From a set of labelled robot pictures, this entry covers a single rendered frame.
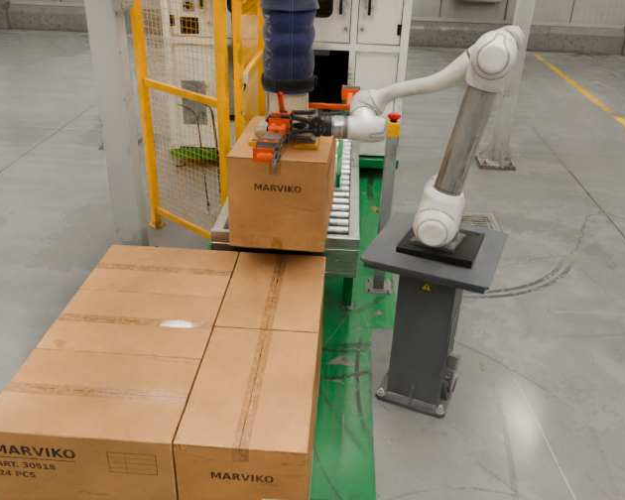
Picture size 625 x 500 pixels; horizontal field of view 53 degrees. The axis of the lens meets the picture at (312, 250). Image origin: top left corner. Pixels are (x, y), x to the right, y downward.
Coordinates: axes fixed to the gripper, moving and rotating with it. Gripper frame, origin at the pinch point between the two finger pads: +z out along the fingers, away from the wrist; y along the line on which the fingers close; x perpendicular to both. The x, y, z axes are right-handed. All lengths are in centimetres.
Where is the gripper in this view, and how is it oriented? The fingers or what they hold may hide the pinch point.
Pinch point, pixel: (280, 124)
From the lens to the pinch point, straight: 248.0
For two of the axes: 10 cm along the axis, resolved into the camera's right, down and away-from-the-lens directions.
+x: 0.6, -4.7, 8.8
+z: -10.0, -0.6, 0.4
